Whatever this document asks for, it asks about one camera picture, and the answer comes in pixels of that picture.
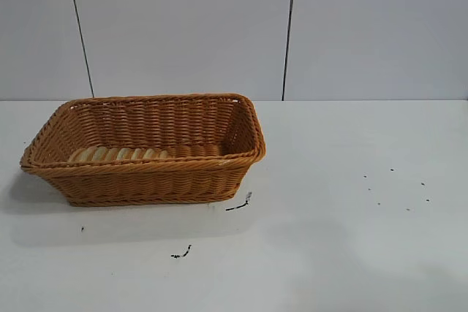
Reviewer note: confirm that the long striped twisted bread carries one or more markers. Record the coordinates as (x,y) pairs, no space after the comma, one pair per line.
(109,154)

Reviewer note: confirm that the brown woven wicker basket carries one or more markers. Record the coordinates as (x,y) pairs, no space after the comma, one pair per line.
(146,180)

